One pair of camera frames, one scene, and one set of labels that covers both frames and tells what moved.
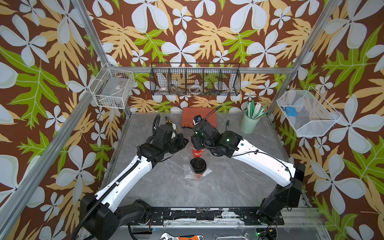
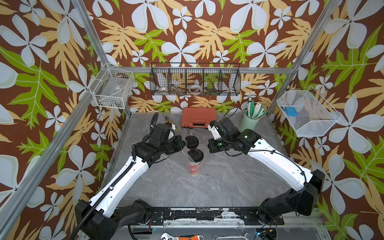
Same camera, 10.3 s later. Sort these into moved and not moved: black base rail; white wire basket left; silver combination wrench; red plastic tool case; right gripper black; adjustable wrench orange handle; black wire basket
Moved: right gripper black
Not moved: silver combination wrench; adjustable wrench orange handle; white wire basket left; red plastic tool case; black wire basket; black base rail
